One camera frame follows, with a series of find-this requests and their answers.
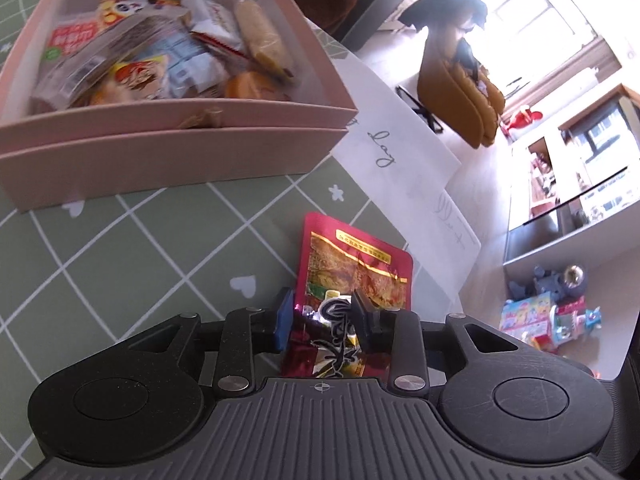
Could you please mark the red foil snack packet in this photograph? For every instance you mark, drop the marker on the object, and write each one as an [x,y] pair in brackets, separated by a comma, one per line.
[350,260]

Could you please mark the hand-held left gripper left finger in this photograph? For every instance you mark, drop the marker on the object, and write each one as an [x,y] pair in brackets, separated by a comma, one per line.
[282,320]

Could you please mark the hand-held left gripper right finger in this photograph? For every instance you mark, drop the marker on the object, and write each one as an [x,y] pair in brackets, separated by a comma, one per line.
[361,320]

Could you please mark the long beige biscuit packet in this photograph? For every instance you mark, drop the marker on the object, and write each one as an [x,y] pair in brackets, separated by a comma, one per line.
[260,35]

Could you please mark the black clothing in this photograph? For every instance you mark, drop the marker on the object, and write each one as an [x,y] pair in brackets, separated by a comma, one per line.
[450,0]

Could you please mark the orange round bun packet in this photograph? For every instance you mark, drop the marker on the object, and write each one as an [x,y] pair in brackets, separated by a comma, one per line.
[255,87]

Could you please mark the yellow cartoon snack packet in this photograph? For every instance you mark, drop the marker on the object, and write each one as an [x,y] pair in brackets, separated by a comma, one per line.
[142,77]

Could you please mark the red toy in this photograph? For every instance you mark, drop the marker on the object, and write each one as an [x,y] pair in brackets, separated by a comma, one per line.
[520,120]

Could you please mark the white paper with script writing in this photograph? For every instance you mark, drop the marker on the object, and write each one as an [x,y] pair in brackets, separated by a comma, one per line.
[390,125]

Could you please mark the colourful toy box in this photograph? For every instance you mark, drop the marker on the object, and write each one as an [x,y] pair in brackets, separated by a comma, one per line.
[525,317]

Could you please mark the pink box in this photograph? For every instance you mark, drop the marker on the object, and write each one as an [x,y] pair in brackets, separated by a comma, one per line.
[150,115]

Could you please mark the white shelf cabinet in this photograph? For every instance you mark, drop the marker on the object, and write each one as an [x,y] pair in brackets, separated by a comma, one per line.
[560,160]

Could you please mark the red green label snack packet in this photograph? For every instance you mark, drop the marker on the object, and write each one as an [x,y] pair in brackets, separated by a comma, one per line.
[70,37]

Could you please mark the bright window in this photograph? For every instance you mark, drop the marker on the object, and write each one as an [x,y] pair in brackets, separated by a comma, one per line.
[540,5]

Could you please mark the clear barcode snack packet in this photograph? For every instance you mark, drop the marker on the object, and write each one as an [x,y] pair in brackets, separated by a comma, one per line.
[85,72]

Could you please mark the panda print snack packet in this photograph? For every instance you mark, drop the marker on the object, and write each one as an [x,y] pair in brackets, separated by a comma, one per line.
[127,10]

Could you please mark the small colourful toy figure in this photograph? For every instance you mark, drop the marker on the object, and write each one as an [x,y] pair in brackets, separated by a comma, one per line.
[575,322]

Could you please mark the small brown snack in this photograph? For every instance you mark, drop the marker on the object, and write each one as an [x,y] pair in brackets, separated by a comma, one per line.
[202,119]

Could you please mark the mustard yellow chair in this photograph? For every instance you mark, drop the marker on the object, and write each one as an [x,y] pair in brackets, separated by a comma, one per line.
[450,105]

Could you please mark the grey blue toy figure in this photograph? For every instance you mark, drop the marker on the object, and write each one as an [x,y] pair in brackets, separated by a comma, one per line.
[535,285]

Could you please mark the white wrapper with red stripe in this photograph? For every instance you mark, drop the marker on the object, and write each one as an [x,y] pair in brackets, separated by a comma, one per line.
[215,22]

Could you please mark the black metal frame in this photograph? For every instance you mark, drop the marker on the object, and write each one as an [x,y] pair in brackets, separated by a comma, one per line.
[425,112]

